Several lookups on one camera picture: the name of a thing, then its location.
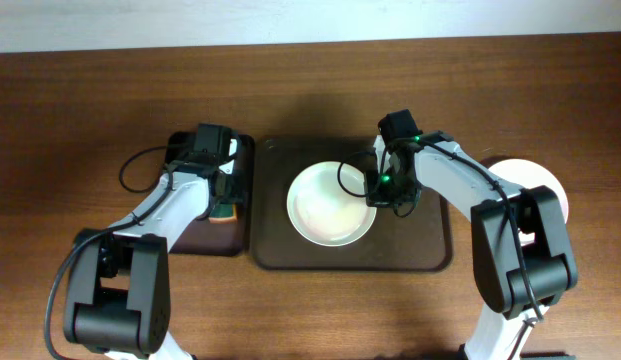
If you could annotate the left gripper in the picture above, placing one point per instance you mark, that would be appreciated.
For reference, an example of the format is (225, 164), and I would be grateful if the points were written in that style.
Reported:
(236, 195)

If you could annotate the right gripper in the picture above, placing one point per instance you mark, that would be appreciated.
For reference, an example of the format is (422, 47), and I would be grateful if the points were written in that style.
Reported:
(378, 198)

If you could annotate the green orange sponge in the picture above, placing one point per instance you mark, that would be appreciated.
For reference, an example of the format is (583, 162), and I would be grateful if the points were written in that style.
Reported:
(223, 213)

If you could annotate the white plate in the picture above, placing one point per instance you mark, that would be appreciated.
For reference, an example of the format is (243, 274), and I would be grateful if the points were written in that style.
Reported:
(322, 206)
(531, 175)

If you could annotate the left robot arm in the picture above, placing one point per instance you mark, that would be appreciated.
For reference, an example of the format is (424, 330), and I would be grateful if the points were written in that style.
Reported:
(118, 301)

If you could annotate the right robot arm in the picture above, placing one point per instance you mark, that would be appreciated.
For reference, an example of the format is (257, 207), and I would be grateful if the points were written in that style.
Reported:
(523, 261)

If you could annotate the large dark brown tray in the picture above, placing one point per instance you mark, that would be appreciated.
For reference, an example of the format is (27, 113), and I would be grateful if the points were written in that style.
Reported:
(421, 242)

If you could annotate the small black tray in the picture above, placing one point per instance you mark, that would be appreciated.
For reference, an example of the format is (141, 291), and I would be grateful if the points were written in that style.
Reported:
(227, 239)

